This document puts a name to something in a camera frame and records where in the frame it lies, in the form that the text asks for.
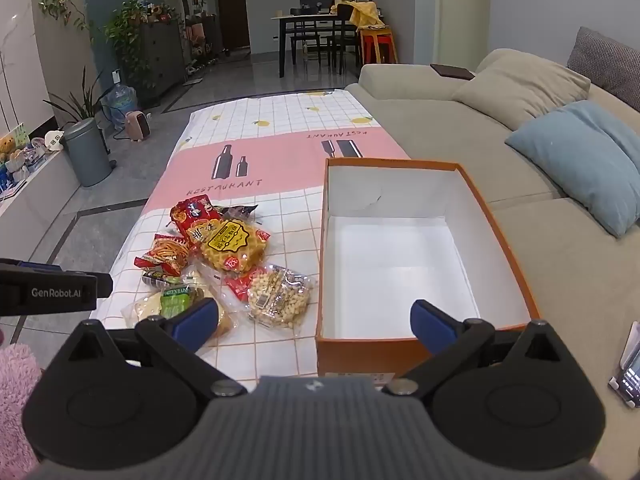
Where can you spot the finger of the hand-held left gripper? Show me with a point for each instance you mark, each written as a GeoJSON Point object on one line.
{"type": "Point", "coordinates": [102, 285]}

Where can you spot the small red snack packet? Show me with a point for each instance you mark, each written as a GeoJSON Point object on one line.
{"type": "Point", "coordinates": [240, 285]}

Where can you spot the beige cushion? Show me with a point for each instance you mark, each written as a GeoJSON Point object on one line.
{"type": "Point", "coordinates": [520, 90]}

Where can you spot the clear peanut packet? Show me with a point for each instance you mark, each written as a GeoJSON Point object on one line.
{"type": "Point", "coordinates": [277, 297]}

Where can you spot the blue water jug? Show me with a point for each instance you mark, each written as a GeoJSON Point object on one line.
{"type": "Point", "coordinates": [120, 105]}

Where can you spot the hanging vine plant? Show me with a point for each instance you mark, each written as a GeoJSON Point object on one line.
{"type": "Point", "coordinates": [62, 7]}

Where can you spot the blue cushion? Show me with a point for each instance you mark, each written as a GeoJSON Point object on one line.
{"type": "Point", "coordinates": [575, 160]}

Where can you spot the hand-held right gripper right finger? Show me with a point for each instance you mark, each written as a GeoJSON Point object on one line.
{"type": "Point", "coordinates": [431, 327]}

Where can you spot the orange cardboard box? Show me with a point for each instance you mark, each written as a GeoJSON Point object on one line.
{"type": "Point", "coordinates": [390, 260]}

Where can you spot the pink space heater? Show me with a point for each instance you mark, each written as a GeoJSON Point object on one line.
{"type": "Point", "coordinates": [138, 126]}

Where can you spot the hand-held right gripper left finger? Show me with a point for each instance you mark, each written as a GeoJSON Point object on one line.
{"type": "Point", "coordinates": [197, 322]}

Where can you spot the white low bench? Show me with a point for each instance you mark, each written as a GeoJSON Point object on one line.
{"type": "Point", "coordinates": [35, 200]}

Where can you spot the dark snack packet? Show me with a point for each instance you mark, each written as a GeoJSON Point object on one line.
{"type": "Point", "coordinates": [240, 212]}

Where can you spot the white cap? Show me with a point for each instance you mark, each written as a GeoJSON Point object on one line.
{"type": "Point", "coordinates": [54, 140]}

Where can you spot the green label snack packet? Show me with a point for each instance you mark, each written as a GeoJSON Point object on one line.
{"type": "Point", "coordinates": [176, 300]}

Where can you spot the dark dining chair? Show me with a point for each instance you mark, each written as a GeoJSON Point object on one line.
{"type": "Point", "coordinates": [345, 35]}
{"type": "Point", "coordinates": [304, 35]}

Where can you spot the grey trash can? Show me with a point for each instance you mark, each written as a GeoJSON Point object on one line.
{"type": "Point", "coordinates": [87, 155]}

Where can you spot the red stick snack packet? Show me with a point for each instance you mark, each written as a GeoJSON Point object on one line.
{"type": "Point", "coordinates": [165, 255]}

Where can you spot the grey cushion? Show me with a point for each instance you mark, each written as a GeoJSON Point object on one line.
{"type": "Point", "coordinates": [605, 65]}

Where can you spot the dark drawer cabinet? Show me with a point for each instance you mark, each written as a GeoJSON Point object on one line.
{"type": "Point", "coordinates": [162, 60]}

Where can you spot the green label snack bag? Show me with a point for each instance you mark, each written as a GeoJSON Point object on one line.
{"type": "Point", "coordinates": [145, 305]}

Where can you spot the dark tablet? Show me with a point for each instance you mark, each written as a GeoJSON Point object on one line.
{"type": "Point", "coordinates": [452, 71]}

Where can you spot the potted floor plant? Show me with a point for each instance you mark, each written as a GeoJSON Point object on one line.
{"type": "Point", "coordinates": [82, 102]}

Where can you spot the beige sofa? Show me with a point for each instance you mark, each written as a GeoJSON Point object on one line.
{"type": "Point", "coordinates": [550, 270]}

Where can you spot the dark dining table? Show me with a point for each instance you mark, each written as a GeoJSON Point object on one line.
{"type": "Point", "coordinates": [312, 19]}

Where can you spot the leafy plant on cabinet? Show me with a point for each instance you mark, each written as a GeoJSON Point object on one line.
{"type": "Point", "coordinates": [127, 35]}

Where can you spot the yellow waffle snack packet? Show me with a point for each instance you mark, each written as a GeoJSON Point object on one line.
{"type": "Point", "coordinates": [235, 245]}

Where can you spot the dark wooden door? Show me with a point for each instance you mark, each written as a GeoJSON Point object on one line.
{"type": "Point", "coordinates": [233, 12]}

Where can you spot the orange stool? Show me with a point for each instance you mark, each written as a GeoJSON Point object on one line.
{"type": "Point", "coordinates": [378, 45]}

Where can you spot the plush teddy bear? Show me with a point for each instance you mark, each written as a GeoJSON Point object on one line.
{"type": "Point", "coordinates": [6, 146]}

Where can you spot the yellow cloth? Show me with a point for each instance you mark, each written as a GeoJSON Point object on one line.
{"type": "Point", "coordinates": [365, 14]}

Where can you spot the smartphone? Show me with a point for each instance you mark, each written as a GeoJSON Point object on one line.
{"type": "Point", "coordinates": [631, 380]}

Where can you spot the pink fluffy cloth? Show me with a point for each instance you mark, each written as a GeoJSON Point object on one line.
{"type": "Point", "coordinates": [15, 400]}

